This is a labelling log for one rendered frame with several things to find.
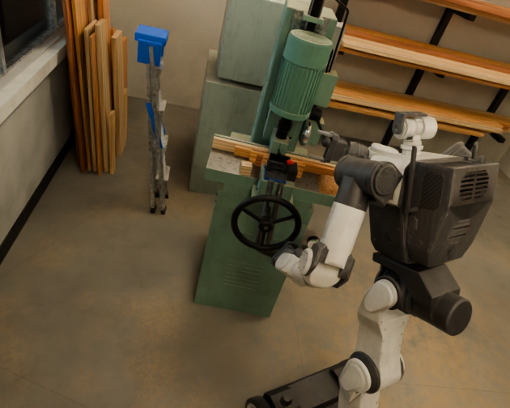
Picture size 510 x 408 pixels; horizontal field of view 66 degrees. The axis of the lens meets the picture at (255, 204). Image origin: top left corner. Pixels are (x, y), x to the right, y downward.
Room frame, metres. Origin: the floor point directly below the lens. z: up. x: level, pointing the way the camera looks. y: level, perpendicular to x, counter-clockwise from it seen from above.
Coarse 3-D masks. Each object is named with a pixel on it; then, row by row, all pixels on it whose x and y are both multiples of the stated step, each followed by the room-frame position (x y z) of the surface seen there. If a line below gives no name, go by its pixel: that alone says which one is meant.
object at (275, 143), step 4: (276, 128) 1.67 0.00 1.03; (272, 132) 1.66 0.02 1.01; (276, 132) 1.63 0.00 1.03; (272, 136) 1.61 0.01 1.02; (272, 140) 1.57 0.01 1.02; (276, 140) 1.55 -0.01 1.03; (280, 140) 1.56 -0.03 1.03; (284, 140) 1.58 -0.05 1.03; (272, 144) 1.54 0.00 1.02; (276, 144) 1.54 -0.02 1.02; (280, 144) 1.54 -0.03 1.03; (284, 144) 1.55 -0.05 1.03; (272, 148) 1.54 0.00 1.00; (276, 148) 1.54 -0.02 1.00; (280, 148) 1.54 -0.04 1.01; (284, 148) 1.55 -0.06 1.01; (272, 152) 1.54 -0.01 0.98; (276, 152) 1.54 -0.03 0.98; (280, 152) 1.54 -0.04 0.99; (284, 152) 1.55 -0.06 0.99
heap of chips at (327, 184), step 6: (324, 174) 1.58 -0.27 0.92; (318, 180) 1.55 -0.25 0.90; (324, 180) 1.52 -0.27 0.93; (330, 180) 1.53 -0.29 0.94; (324, 186) 1.48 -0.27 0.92; (330, 186) 1.49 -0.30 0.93; (336, 186) 1.50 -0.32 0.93; (324, 192) 1.47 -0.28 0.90; (330, 192) 1.47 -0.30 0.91; (336, 192) 1.48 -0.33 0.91
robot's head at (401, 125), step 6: (396, 114) 1.13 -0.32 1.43; (402, 114) 1.11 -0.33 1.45; (408, 114) 1.11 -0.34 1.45; (414, 114) 1.13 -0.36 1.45; (420, 114) 1.13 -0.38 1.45; (426, 114) 1.14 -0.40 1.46; (396, 120) 1.12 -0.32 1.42; (402, 120) 1.10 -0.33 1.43; (396, 126) 1.12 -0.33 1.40; (402, 126) 1.10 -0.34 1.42; (408, 126) 1.10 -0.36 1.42; (396, 132) 1.11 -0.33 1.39; (402, 132) 1.10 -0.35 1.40
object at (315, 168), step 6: (240, 150) 1.56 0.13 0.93; (246, 150) 1.57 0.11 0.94; (246, 156) 1.57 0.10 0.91; (306, 162) 1.62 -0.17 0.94; (306, 168) 1.60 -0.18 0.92; (312, 168) 1.60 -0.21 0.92; (318, 168) 1.61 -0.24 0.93; (324, 168) 1.61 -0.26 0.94; (330, 168) 1.62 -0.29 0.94; (330, 174) 1.62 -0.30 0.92
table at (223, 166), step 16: (208, 160) 1.45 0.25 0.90; (224, 160) 1.49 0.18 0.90; (240, 160) 1.53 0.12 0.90; (208, 176) 1.40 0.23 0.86; (224, 176) 1.40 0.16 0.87; (240, 176) 1.41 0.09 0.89; (256, 176) 1.44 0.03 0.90; (304, 176) 1.55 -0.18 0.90; (256, 192) 1.37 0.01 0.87; (304, 192) 1.45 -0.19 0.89
